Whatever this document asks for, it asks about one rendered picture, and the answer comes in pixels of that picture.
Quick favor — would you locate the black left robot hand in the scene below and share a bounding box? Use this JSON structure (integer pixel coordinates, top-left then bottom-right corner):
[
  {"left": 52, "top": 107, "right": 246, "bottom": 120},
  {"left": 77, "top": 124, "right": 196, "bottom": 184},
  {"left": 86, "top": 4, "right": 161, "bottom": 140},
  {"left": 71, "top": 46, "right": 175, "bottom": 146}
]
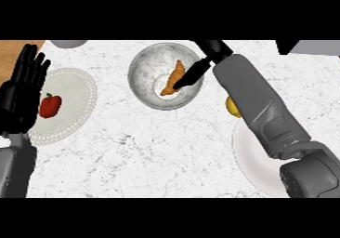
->
[{"left": 0, "top": 43, "right": 53, "bottom": 137}]

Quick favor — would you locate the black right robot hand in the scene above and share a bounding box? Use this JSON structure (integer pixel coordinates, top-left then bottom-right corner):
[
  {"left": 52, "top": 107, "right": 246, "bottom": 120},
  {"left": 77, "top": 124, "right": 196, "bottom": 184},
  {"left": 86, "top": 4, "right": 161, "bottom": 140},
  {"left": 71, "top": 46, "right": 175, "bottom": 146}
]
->
[{"left": 171, "top": 39, "right": 234, "bottom": 92}]

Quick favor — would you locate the golden brown croissant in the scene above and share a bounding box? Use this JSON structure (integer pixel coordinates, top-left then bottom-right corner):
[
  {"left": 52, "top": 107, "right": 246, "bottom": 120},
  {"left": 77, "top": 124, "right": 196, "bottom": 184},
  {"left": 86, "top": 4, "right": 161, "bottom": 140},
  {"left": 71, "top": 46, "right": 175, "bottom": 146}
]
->
[{"left": 159, "top": 59, "right": 189, "bottom": 97}]

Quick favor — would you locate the white plate with dotted rim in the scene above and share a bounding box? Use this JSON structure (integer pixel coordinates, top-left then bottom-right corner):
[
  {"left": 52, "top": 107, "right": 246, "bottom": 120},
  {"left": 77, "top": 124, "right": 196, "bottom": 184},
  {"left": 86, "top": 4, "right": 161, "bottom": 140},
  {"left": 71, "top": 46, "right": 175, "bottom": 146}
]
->
[{"left": 27, "top": 67, "right": 100, "bottom": 147}]

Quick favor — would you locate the grey marble bowl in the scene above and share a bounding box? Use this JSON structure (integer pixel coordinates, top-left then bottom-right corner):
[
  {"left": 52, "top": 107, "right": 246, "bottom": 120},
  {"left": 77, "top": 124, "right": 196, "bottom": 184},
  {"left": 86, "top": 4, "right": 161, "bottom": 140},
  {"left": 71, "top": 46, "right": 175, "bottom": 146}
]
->
[{"left": 127, "top": 42, "right": 208, "bottom": 112}]

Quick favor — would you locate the plain white plate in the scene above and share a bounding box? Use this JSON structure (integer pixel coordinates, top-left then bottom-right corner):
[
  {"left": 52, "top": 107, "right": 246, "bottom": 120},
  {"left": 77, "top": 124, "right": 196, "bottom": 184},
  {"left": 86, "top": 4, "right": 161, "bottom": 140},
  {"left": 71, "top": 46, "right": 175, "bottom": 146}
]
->
[{"left": 230, "top": 118, "right": 293, "bottom": 198}]

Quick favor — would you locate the red bell pepper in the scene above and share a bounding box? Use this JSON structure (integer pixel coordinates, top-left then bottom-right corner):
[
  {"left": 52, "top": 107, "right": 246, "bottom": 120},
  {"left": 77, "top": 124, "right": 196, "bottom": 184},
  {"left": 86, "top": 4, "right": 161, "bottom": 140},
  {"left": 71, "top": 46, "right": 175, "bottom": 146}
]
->
[{"left": 37, "top": 92, "right": 65, "bottom": 120}]

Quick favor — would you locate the yellow lemon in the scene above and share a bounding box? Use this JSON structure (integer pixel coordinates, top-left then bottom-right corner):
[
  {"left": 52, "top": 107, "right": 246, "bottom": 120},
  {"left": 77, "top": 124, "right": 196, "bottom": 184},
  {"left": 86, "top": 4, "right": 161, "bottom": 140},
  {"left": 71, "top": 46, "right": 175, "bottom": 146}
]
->
[{"left": 225, "top": 95, "right": 245, "bottom": 120}]

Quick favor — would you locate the grey round object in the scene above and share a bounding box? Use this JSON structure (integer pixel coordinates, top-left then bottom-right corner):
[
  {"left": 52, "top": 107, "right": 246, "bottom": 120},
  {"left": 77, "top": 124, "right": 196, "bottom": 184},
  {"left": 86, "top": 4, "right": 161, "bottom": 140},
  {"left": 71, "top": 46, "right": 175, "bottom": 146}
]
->
[{"left": 50, "top": 39, "right": 90, "bottom": 49}]

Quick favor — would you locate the grey and black appliance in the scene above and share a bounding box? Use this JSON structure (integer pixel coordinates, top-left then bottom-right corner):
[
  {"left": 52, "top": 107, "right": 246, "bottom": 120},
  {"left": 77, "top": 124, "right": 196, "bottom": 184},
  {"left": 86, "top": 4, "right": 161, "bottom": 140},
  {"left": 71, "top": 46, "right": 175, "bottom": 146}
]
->
[{"left": 274, "top": 39, "right": 340, "bottom": 58}]

